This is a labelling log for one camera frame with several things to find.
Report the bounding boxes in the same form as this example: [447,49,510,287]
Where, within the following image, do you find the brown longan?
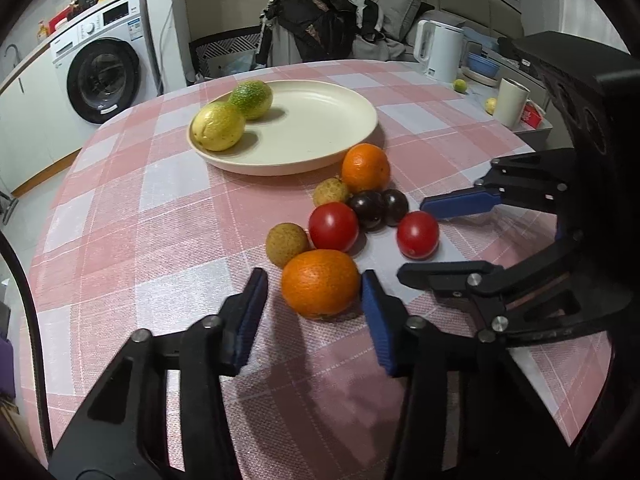
[312,177,352,207]
[265,222,310,269]

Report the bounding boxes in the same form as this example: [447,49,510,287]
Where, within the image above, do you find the kitchen faucet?
[4,44,22,68]

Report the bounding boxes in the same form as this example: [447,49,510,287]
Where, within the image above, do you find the white electric kettle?
[413,20,464,84]

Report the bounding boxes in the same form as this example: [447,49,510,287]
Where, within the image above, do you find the small green lime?
[452,79,468,93]

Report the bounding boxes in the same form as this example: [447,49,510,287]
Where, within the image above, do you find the green passion fruit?
[228,80,273,120]

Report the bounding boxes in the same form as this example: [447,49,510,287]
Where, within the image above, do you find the yellow-green citrus fruit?
[191,102,245,152]

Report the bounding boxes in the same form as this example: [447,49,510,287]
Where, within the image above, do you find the red cherry tomato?
[308,202,359,252]
[396,210,439,260]

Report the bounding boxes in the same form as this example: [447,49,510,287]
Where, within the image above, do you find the white cup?
[494,78,529,129]

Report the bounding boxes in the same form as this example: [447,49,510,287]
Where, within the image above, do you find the blue bowl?
[466,52,499,79]

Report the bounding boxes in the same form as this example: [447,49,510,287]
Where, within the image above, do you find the large orange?
[341,143,390,194]

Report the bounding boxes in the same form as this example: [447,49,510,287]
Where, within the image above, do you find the dark purple grape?
[347,191,385,230]
[382,188,409,226]

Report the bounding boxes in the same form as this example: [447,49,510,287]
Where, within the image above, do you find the white washing machine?
[50,0,164,125]

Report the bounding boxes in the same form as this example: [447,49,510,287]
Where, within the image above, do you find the small yellow fruit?
[485,98,497,115]

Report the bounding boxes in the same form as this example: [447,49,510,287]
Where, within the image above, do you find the cream round plate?
[186,79,378,177]

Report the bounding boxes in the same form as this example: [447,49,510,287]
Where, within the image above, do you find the small orange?
[280,249,360,318]

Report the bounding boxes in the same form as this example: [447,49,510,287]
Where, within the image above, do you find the black patterned basket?
[189,25,260,79]

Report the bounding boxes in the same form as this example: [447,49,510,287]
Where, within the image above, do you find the black jacket on chair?
[255,0,385,66]

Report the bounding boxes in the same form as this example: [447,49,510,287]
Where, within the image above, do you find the white lower kitchen cabinets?
[1,52,87,192]

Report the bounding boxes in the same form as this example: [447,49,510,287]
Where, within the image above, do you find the grey sofa cushion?
[375,0,422,42]

